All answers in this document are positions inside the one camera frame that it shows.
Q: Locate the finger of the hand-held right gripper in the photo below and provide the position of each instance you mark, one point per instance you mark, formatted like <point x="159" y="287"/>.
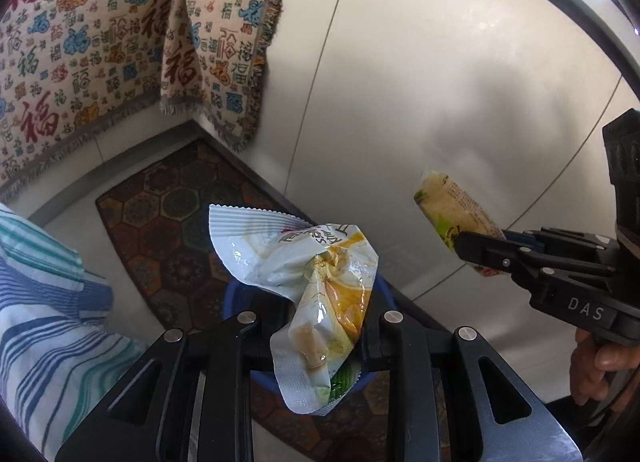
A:
<point x="490" y="254"/>
<point x="560" y="241"/>

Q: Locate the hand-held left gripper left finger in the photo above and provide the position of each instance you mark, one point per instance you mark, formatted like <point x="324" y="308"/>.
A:
<point x="227" y="357"/>

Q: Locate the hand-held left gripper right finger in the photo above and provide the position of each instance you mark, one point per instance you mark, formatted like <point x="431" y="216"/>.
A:
<point x="405" y="357"/>

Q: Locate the blue trash bin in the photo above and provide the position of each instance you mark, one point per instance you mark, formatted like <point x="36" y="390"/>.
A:
<point x="230" y="299"/>

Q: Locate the pale green snack packet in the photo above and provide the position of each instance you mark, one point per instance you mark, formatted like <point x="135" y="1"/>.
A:
<point x="450" y="202"/>

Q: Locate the white yellow green snack packet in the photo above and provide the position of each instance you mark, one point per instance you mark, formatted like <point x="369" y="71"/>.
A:
<point x="280" y="262"/>

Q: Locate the person's right hand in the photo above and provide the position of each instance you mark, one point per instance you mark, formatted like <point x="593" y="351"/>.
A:
<point x="597" y="367"/>

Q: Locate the patterned floor mat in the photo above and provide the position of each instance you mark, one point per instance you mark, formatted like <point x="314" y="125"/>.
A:
<point x="165" y="232"/>

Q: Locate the striped tablecloth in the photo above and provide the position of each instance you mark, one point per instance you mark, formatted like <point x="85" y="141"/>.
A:
<point x="50" y="342"/>

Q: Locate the white kitchen cabinet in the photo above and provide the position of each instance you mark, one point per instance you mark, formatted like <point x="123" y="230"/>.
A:
<point x="425" y="67"/>

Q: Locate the small printed cloth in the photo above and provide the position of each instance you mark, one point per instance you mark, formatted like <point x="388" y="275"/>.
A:
<point x="220" y="42"/>

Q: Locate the large printed cloth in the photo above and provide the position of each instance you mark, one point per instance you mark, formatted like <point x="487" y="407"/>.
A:
<point x="75" y="42"/>

